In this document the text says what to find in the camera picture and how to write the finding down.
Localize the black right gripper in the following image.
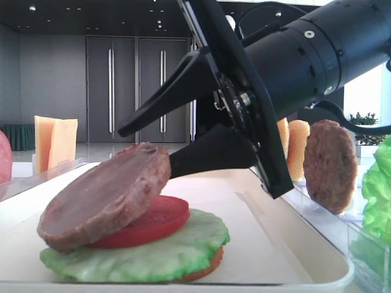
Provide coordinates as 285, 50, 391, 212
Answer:
117, 1, 293, 199

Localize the meat patty nearer tray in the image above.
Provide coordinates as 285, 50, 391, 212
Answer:
37, 142, 171, 254

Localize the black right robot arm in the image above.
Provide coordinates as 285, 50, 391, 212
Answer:
117, 1, 390, 198

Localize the tomato slice on tray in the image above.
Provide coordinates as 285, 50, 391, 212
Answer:
87, 195, 190, 249

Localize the meat patty outer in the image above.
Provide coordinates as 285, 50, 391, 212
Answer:
304, 120, 357, 214

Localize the lettuce leaf on tray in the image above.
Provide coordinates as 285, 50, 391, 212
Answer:
40, 209, 230, 283

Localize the orange cheese slice inner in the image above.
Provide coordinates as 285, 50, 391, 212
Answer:
48, 119, 78, 169

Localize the orange cheese slice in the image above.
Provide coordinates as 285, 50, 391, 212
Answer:
34, 115, 57, 173
48, 119, 78, 169

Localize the orange cheese slice outer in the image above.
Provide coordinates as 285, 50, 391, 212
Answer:
34, 115, 57, 173

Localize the green lettuce leaf standing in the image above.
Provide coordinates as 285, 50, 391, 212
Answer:
362, 136, 390, 244

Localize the red tomato slice standing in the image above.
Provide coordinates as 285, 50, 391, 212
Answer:
0, 132, 13, 184

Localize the bun half nearer tray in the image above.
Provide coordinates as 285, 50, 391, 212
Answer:
277, 117, 290, 159

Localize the bun half outer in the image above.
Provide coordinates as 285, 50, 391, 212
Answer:
287, 120, 310, 181

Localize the dark double door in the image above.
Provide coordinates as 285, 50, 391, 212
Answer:
86, 37, 190, 143

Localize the bottom bun on tray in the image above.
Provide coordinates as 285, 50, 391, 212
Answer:
180, 245, 225, 283

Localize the cream metal tray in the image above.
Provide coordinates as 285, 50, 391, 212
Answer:
1, 164, 354, 292

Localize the green potted plant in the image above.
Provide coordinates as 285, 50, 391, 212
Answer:
348, 111, 387, 146

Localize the green draped table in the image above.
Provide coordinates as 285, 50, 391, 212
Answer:
1, 124, 35, 151

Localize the black cable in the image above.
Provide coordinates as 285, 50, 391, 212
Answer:
314, 100, 391, 135

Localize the clear front rail left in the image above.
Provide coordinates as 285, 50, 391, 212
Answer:
1, 159, 86, 201

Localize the clear rail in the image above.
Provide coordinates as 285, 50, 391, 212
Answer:
282, 187, 390, 292
1, 159, 86, 201

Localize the clear front rail right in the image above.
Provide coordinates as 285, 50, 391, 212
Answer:
282, 187, 390, 292

